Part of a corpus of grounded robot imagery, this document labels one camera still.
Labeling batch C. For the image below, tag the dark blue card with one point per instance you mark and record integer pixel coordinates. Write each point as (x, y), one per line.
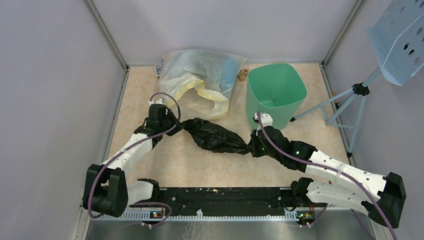
(158, 68)

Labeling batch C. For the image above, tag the small brown object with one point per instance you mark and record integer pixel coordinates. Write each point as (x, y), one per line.
(242, 75)

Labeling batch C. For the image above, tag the light blue perforated stand tray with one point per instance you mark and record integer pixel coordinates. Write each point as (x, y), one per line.
(397, 40)

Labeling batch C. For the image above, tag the green plastic trash bin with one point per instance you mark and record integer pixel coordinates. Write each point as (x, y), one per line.
(275, 89)

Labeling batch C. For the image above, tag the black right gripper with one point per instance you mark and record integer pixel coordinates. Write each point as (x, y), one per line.
(252, 145)

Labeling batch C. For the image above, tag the translucent yellow-trimmed plastic bag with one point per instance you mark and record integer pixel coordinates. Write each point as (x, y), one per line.
(201, 81)

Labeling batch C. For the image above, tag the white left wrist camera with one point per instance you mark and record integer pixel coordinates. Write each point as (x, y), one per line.
(160, 101)

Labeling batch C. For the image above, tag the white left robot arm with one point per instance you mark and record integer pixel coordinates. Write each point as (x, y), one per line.
(106, 190)

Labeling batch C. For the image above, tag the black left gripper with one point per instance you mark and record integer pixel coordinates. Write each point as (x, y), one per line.
(178, 127)

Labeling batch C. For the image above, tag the white cable duct strip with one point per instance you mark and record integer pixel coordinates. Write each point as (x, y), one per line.
(147, 216)

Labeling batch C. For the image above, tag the light blue tripod stand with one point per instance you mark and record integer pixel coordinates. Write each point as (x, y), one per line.
(341, 101)

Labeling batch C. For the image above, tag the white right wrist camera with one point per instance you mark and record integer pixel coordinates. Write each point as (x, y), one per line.
(263, 120)

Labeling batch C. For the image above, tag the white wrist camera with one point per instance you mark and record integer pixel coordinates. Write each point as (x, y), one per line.
(263, 120)
(160, 101)

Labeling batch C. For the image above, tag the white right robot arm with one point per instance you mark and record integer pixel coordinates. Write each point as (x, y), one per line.
(380, 197)

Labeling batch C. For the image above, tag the black trash bag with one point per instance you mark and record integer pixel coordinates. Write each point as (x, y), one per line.
(214, 137)

